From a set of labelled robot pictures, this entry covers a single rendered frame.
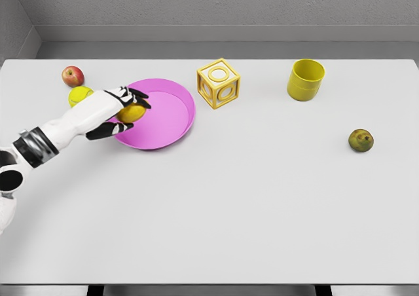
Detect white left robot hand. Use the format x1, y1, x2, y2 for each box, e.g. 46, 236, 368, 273
67, 86, 152, 141

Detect red apple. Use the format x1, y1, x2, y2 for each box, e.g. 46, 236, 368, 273
61, 65, 85, 88

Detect yellow cup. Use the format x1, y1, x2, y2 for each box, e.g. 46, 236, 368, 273
287, 58, 326, 102

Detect yellow tennis ball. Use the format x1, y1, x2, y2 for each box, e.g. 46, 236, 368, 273
68, 86, 95, 108

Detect yellow open-frame cube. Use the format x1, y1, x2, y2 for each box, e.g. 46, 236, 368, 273
196, 58, 242, 111

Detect pink round plate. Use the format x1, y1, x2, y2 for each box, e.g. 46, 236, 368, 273
106, 78, 196, 151

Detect yellow lemon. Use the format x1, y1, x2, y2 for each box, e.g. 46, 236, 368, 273
116, 103, 147, 124

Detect green-brown pear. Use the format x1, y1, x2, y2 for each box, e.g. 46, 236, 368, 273
348, 128, 374, 153

